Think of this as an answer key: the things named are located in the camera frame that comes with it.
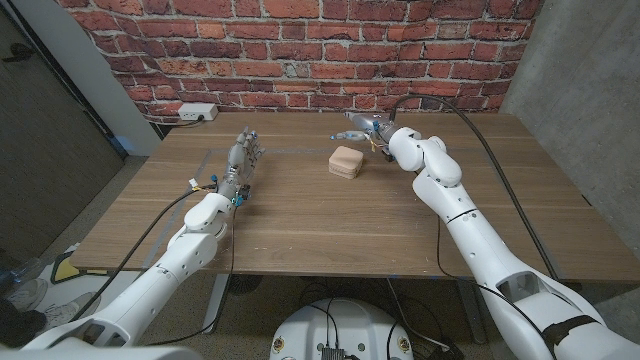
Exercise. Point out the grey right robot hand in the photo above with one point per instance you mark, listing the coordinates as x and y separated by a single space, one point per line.
372 125

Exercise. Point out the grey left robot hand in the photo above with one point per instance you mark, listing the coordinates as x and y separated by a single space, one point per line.
240 160

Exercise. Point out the beige jewelry box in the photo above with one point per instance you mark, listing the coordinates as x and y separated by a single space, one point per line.
345 160

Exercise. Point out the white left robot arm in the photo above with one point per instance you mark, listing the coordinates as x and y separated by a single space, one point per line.
160 270

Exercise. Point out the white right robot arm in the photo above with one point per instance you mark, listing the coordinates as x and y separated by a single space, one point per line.
480 240

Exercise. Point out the white power strip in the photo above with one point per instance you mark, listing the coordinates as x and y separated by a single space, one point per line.
197 111

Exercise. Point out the brick print backdrop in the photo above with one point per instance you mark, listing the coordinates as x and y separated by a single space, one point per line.
300 50

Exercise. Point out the grey table leg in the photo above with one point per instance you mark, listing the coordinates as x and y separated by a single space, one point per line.
472 315
216 305

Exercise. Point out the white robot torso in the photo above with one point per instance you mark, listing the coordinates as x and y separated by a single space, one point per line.
350 330

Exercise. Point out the yellow and black floor mat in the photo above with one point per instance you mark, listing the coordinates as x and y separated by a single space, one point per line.
65 270

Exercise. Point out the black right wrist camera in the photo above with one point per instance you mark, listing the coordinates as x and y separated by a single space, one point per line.
388 154

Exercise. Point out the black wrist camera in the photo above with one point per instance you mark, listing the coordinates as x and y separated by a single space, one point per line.
242 195
388 154

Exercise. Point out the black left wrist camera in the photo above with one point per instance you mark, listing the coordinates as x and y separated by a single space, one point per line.
242 195

